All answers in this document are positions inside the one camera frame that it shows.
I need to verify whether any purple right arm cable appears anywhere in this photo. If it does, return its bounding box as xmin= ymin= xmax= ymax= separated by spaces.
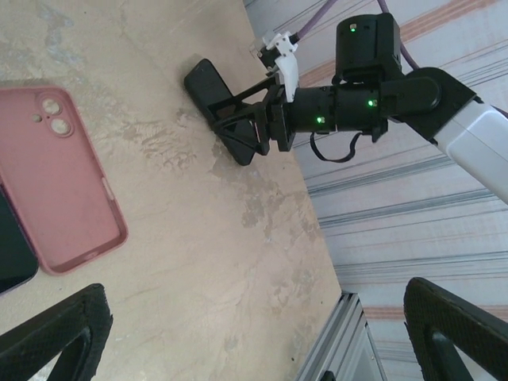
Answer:
xmin=295 ymin=0 xmax=420 ymax=71

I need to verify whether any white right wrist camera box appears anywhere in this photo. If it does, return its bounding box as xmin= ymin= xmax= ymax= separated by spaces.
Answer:
xmin=249 ymin=30 xmax=301 ymax=102

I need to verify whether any pink silicone phone case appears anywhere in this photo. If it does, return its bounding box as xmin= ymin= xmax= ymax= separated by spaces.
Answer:
xmin=0 ymin=85 xmax=130 ymax=277

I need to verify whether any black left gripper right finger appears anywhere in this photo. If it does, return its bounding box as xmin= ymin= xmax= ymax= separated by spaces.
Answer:
xmin=402 ymin=276 xmax=508 ymax=381

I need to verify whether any aluminium extrusion frame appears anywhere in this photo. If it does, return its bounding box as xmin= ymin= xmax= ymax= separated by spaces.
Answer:
xmin=295 ymin=291 xmax=388 ymax=381

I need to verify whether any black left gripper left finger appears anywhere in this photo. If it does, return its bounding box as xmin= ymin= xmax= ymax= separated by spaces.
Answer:
xmin=0 ymin=282 xmax=114 ymax=381

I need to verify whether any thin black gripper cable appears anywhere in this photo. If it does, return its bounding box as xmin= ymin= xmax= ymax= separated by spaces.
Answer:
xmin=310 ymin=130 xmax=364 ymax=163

